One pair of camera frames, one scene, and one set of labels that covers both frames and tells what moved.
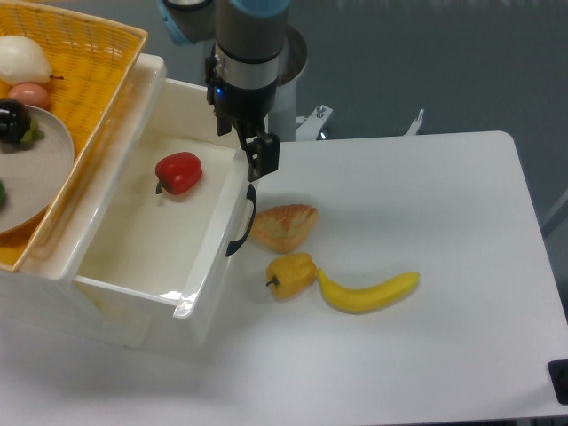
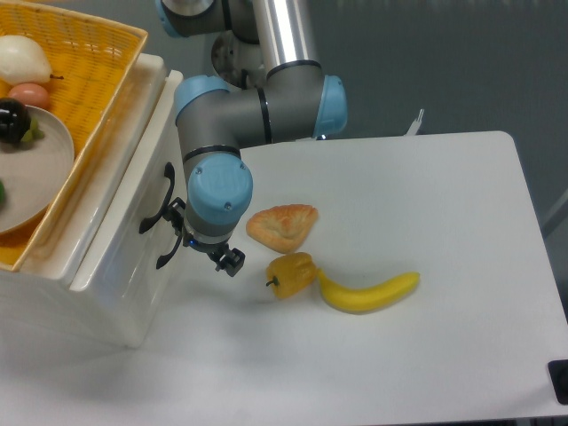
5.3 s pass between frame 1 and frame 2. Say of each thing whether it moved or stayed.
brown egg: stayed
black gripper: moved
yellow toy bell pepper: stayed
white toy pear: stayed
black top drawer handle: moved
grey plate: stayed
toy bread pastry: stayed
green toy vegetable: stayed
